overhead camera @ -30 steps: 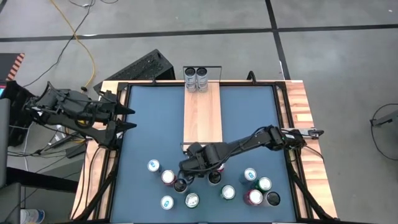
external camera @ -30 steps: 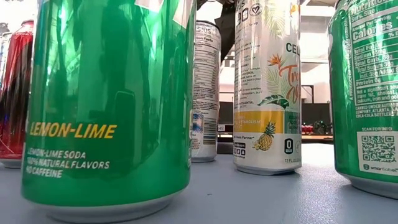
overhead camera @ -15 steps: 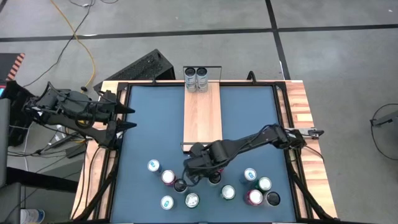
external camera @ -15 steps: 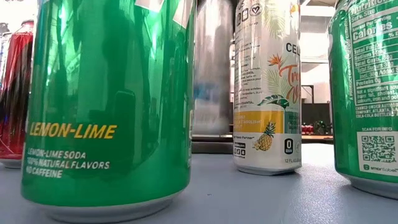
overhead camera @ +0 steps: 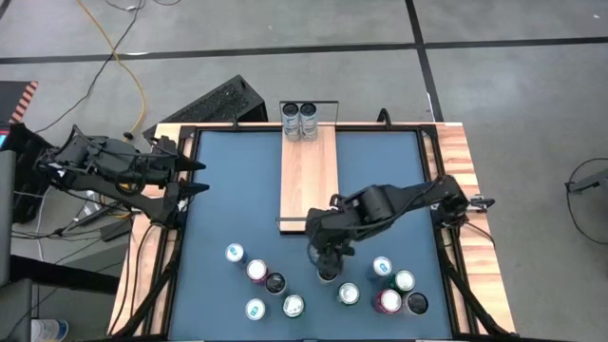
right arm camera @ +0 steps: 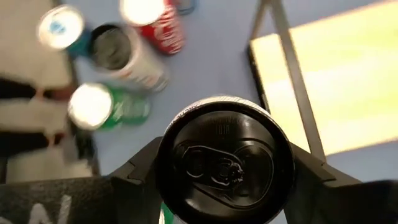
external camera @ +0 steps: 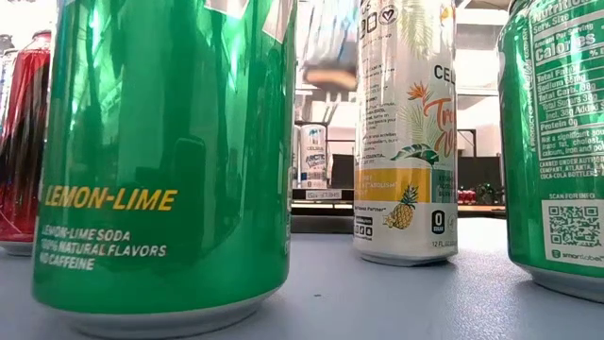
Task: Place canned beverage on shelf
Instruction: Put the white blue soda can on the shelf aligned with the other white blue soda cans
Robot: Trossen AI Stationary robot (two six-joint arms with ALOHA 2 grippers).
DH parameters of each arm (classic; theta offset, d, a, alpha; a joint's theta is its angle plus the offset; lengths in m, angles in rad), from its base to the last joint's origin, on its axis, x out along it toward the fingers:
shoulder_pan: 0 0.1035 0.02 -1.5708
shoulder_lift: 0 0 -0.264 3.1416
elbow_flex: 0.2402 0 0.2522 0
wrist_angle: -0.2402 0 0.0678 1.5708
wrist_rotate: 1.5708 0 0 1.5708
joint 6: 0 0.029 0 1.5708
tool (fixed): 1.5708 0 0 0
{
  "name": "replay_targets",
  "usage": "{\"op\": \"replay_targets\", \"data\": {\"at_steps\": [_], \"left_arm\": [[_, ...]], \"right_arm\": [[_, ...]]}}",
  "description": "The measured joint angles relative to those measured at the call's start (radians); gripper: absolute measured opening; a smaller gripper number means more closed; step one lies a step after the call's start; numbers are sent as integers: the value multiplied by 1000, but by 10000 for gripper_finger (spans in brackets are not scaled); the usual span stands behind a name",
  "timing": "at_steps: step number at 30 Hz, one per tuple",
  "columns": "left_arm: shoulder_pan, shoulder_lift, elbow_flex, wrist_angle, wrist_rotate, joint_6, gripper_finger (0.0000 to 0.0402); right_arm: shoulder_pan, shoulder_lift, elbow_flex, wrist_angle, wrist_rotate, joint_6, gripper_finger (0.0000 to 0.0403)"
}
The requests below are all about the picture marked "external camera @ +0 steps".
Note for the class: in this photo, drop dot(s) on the distant black equipment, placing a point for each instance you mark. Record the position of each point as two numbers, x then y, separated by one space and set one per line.
488 194

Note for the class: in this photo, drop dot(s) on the distant red object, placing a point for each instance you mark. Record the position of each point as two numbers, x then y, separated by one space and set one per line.
467 196

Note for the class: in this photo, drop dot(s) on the white Celsius tropical can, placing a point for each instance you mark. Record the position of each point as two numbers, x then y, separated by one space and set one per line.
406 141

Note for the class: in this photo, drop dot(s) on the green Sprite can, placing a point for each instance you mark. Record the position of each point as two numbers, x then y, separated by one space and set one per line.
160 141
557 141

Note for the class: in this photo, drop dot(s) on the wooden shelf with black rails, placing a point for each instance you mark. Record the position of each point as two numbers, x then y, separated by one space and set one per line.
302 194

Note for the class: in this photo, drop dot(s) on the blue silver Red Bull can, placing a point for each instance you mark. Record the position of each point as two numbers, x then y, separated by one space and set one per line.
5 80

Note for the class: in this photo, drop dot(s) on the black metal table frame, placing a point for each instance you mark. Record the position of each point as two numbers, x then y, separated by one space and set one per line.
481 213

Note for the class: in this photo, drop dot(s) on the red Coca-Cola can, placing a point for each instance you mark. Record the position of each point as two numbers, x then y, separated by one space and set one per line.
23 141

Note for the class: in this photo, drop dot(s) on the blue table mat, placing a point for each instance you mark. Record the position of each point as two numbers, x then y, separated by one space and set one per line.
401 293

